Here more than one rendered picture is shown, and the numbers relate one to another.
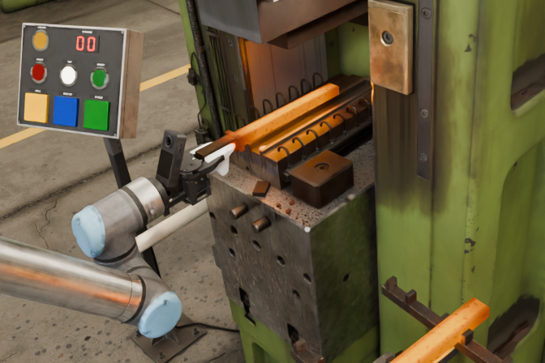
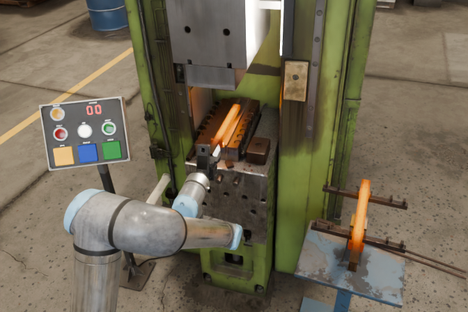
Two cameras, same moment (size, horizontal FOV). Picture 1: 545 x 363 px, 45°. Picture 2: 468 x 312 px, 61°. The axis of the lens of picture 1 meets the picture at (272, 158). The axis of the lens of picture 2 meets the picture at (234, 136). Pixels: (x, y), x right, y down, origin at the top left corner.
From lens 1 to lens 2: 81 cm
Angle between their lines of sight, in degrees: 28
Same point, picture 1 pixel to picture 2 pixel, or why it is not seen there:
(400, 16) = (303, 67)
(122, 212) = (199, 193)
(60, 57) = (75, 121)
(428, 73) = (314, 90)
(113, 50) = (115, 110)
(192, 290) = not seen: hidden behind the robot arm
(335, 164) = (263, 142)
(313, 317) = (264, 219)
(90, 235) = (192, 209)
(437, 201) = (315, 146)
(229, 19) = (212, 81)
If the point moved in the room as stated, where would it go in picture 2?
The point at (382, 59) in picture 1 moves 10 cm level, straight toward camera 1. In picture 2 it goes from (292, 87) to (305, 98)
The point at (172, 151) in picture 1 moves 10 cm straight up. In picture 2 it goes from (206, 154) to (204, 132)
